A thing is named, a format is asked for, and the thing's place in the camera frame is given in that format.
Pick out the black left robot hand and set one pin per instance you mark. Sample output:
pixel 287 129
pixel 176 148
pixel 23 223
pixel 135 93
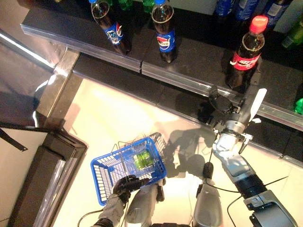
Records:
pixel 125 186

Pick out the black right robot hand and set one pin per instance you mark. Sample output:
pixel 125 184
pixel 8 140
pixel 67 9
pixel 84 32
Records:
pixel 225 106

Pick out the blue plastic shopping basket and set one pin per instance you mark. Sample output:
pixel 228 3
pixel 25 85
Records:
pixel 104 170

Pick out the Coca-Cola bottle red cap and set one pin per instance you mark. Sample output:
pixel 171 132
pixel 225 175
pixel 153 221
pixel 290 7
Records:
pixel 246 61

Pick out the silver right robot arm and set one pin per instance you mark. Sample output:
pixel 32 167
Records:
pixel 239 165

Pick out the silver left robot leg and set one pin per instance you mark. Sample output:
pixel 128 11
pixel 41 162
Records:
pixel 142 205

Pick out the black display counter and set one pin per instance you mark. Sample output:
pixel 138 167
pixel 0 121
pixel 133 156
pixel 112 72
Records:
pixel 47 165

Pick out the black base shelf board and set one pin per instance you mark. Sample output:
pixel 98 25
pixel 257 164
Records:
pixel 142 82

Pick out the Pepsi bottle globe logo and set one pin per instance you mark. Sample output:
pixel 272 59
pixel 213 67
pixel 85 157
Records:
pixel 165 40

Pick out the Pepsi bottle cartoon label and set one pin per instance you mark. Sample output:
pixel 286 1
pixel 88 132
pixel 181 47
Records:
pixel 111 30

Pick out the brown glossy side panel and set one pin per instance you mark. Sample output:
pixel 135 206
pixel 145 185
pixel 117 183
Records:
pixel 23 71

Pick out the black shelf board clear rail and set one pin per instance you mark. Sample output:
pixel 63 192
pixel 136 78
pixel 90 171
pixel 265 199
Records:
pixel 201 47

